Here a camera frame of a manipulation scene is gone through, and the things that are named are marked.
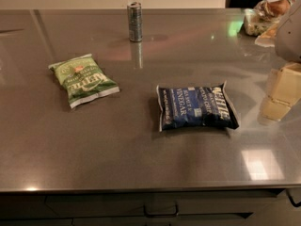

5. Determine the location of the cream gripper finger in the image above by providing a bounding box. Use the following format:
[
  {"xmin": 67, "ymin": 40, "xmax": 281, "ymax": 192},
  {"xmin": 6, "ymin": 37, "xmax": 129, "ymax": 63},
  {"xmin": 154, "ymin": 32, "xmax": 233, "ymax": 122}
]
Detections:
[
  {"xmin": 267, "ymin": 62, "xmax": 301, "ymax": 106},
  {"xmin": 259, "ymin": 97, "xmax": 291, "ymax": 121}
]

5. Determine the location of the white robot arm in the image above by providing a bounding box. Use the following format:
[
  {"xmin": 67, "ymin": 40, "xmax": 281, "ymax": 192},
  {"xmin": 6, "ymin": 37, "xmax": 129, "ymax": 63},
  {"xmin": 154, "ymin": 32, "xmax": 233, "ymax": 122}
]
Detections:
[{"xmin": 258, "ymin": 0, "xmax": 301, "ymax": 125}]

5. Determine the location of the blue chip bag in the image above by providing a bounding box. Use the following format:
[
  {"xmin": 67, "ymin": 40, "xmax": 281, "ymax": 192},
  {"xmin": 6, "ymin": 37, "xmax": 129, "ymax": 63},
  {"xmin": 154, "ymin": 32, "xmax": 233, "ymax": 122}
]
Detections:
[{"xmin": 156, "ymin": 83, "xmax": 239, "ymax": 132}]

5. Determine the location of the green chip bag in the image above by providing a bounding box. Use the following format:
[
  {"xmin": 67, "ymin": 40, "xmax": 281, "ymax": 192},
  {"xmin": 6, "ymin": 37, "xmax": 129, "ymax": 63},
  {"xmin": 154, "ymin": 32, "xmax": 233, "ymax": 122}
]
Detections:
[{"xmin": 48, "ymin": 54, "xmax": 119, "ymax": 108}]

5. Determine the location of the clear plastic food container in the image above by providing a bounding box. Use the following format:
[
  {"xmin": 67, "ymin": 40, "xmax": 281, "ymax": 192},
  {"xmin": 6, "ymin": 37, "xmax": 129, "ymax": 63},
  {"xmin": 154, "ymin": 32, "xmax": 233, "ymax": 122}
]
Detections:
[{"xmin": 244, "ymin": 8, "xmax": 277, "ymax": 37}]

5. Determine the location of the bagged bread roll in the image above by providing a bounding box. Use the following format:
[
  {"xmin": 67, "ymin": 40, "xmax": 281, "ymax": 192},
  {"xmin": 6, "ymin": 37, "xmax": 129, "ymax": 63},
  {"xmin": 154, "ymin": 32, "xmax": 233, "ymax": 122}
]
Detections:
[{"xmin": 254, "ymin": 0, "xmax": 295, "ymax": 21}]

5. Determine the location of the grey drawer front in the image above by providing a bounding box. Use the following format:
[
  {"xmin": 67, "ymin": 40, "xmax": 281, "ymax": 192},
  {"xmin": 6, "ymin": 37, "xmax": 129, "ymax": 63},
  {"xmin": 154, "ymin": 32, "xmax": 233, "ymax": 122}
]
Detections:
[{"xmin": 46, "ymin": 188, "xmax": 281, "ymax": 218}]

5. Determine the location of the silver slim drink can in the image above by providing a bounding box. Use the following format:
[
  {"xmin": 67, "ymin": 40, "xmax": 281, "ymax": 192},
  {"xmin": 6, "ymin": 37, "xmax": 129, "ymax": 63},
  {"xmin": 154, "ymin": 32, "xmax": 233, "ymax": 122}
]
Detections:
[{"xmin": 127, "ymin": 2, "xmax": 142, "ymax": 42}]

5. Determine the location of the black drawer handle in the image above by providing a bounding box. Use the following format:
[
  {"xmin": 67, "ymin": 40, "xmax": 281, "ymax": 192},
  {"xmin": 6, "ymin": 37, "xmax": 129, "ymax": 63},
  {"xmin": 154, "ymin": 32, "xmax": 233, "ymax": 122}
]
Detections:
[{"xmin": 143, "ymin": 203, "xmax": 179, "ymax": 218}]

